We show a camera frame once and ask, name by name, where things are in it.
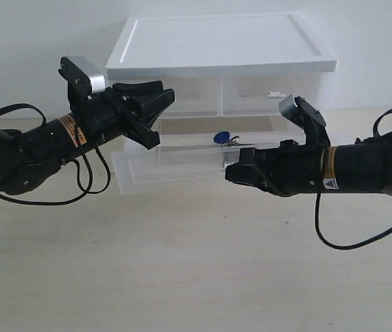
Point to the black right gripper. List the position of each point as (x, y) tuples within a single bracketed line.
[(284, 171)]

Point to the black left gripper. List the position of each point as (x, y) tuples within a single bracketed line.
[(128, 110)]

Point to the keys with blue fob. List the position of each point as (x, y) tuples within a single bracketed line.
[(226, 140)]

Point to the clear wide drawer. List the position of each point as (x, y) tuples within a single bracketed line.
[(183, 158)]

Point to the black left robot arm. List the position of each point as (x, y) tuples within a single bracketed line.
[(27, 159)]

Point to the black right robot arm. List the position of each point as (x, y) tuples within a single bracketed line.
[(363, 167)]

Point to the clear upper left drawer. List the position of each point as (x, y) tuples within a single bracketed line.
[(196, 97)]

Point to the white plastic drawer cabinet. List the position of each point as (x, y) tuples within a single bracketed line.
[(221, 46)]

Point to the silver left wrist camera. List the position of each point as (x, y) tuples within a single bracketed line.
[(82, 75)]

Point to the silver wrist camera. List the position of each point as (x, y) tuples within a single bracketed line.
[(302, 114), (82, 75)]

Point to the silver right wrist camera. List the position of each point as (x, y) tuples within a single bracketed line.
[(302, 114)]

